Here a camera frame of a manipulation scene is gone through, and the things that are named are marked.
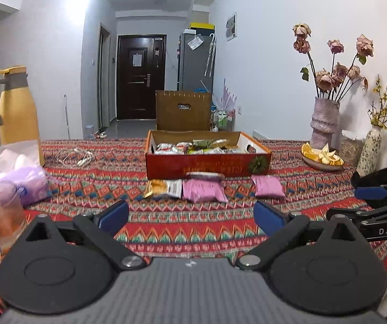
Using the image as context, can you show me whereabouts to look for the purple tissue pack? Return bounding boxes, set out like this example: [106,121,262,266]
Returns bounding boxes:
[0,140,53,206]

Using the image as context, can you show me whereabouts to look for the white wired earphones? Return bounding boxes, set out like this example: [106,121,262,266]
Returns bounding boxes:
[56,148,95,168]

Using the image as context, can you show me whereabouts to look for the purple wall decoration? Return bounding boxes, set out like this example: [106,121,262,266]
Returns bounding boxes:
[214,78,237,110]

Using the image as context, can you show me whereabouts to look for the brown snack packet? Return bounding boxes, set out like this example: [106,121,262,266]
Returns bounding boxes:
[186,171,225,181]

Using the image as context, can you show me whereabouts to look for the cluttered white storage rack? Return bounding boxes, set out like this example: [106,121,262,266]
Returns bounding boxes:
[211,108,236,132]

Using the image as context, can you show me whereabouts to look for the orange and white snack packet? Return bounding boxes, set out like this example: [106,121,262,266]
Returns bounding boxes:
[143,179,183,199]

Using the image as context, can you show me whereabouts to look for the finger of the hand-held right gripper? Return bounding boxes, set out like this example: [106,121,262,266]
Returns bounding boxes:
[326,200,387,242]
[351,163,387,203]

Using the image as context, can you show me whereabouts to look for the yellow box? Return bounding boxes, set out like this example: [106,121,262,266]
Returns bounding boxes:
[189,22,215,32]

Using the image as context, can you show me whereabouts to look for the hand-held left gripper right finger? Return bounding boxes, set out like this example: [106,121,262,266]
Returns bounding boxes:
[235,200,364,273]

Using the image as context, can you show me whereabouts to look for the orange peels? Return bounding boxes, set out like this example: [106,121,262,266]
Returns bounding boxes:
[301,143,345,167]

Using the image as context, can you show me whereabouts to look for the clear folded umbrella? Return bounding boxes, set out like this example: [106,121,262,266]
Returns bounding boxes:
[204,34,216,77]

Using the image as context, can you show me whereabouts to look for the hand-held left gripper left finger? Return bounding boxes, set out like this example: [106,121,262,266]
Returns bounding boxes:
[19,200,147,271]

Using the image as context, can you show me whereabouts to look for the yellow thermos jug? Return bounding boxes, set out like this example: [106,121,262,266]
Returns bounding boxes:
[0,66,45,167]

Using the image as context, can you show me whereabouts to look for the speckled white vase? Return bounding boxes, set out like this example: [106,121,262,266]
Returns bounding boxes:
[357,125,382,177]

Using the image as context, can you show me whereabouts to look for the dried pink roses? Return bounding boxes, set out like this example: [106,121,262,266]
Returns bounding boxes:
[292,23,374,102]

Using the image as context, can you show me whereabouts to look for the brown wooden chair back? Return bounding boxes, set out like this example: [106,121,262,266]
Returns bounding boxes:
[156,90,212,131]

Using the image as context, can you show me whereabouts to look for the brown plate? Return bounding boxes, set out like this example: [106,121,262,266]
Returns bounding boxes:
[299,143,346,171]

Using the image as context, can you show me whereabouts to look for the red cardboard box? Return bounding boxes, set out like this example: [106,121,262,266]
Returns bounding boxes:
[145,130,272,180]

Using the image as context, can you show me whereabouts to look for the dark brown door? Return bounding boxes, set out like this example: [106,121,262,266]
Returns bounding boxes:
[117,35,167,120]

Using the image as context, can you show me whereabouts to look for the clear plastic cup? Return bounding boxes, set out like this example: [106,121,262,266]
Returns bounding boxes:
[0,180,27,254]

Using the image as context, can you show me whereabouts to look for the pink snack packet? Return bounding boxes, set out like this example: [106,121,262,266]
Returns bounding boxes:
[182,179,228,204]
[251,175,286,198]

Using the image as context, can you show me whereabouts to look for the glass jar with grain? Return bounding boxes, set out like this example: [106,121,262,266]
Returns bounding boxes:
[339,130,365,168]

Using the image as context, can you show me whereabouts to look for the grey refrigerator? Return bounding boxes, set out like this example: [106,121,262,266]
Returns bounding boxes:
[179,31,216,92]

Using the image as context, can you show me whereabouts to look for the grey interior door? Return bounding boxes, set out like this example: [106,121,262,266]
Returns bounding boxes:
[99,23,112,130]

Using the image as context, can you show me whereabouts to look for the pile of snack packets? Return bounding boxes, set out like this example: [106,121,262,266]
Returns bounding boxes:
[151,138,248,155]

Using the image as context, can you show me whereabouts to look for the pink ribbed vase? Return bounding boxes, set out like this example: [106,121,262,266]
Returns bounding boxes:
[310,96,341,150]

